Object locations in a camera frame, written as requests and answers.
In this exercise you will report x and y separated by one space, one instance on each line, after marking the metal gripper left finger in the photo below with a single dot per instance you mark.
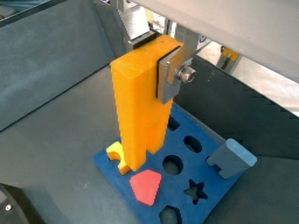
132 21

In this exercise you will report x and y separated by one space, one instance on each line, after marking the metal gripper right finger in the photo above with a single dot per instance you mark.
174 65

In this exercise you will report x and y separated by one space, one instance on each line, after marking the long yellow double-square block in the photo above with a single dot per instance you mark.
142 115

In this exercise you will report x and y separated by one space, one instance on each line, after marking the light blue double-round block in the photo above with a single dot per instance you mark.
232 158

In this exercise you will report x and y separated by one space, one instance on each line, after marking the blue shape-sorter board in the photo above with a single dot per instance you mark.
192 187

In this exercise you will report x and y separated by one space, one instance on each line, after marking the short yellow notched block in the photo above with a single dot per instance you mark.
115 154

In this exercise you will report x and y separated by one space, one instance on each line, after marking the red pentagon block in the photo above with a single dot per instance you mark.
144 184

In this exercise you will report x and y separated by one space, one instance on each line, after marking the black curved stand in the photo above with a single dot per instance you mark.
16 208

